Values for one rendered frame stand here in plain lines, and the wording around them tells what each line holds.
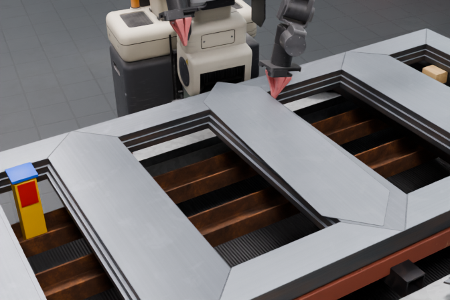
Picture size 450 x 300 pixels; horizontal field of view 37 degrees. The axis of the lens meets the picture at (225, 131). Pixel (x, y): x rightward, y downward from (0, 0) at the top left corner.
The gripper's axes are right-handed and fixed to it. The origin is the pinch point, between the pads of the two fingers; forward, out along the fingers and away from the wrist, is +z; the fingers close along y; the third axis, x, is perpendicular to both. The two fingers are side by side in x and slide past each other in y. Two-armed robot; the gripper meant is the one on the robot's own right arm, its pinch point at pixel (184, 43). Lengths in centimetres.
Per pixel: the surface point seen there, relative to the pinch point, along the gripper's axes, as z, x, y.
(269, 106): 20.8, -13.4, 16.1
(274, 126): 25.3, -22.7, 12.6
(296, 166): 33, -39, 9
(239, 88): 15.3, -2.1, 12.7
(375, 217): 43, -60, 16
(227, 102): 18.0, -7.6, 6.5
